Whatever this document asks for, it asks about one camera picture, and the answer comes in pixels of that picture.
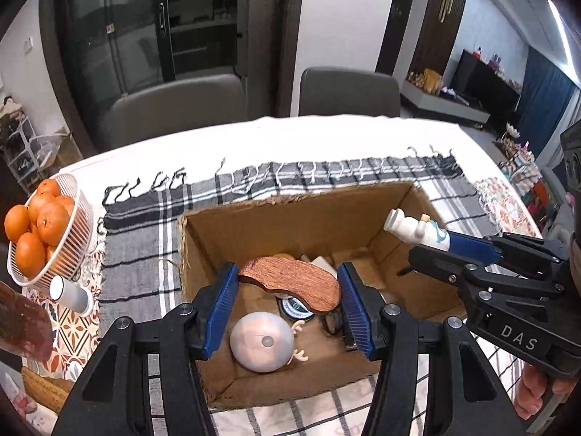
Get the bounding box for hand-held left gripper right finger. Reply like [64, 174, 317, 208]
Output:
[337, 262, 516, 436]

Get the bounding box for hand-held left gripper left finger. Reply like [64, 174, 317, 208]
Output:
[51, 262, 240, 436]

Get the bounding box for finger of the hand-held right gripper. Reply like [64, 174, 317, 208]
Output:
[449, 231, 570, 278]
[409, 245, 566, 316]

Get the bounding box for black strapped gadget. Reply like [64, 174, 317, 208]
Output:
[318, 309, 359, 352]

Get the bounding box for brown wooden piece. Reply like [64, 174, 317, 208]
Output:
[238, 257, 342, 316]

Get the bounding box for cardboard box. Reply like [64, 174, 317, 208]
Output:
[178, 181, 468, 410]

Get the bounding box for person's right hand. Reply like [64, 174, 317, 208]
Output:
[517, 364, 552, 421]

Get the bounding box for small beige block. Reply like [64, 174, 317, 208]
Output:
[311, 257, 339, 278]

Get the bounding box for grey plaid fringed cloth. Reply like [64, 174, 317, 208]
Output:
[97, 145, 545, 436]

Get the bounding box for potted flowers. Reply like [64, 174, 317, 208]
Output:
[497, 122, 539, 178]

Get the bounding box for grey television cabinet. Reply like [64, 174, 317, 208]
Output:
[400, 81, 491, 124]

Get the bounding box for white cylindrical cup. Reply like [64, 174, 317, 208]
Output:
[49, 275, 94, 318]

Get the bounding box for blue curtain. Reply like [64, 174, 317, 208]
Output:
[517, 45, 577, 155]

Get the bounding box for yellow snack bags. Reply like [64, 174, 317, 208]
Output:
[409, 69, 443, 95]

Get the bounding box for grey dining chair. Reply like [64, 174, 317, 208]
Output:
[109, 74, 248, 150]
[300, 67, 401, 118]

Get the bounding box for pile of oranges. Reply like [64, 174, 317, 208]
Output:
[4, 178, 76, 279]

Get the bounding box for woven straw mat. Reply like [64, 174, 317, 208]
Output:
[20, 366, 76, 414]

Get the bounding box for dark wooden door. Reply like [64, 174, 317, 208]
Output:
[377, 0, 420, 76]

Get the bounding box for white shoe rack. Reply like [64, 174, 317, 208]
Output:
[0, 116, 50, 191]

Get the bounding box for dark framed glass sliding door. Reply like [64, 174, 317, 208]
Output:
[38, 0, 296, 155]

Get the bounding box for white wire basket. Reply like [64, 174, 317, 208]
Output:
[7, 173, 94, 288]

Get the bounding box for dark wardrobe with gold handle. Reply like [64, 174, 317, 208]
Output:
[411, 0, 470, 85]

